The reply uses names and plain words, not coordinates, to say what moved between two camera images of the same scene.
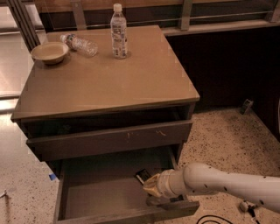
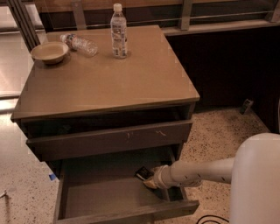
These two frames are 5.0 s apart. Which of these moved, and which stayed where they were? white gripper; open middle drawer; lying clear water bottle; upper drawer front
Moved: white gripper
Stayed: open middle drawer; upper drawer front; lying clear water bottle
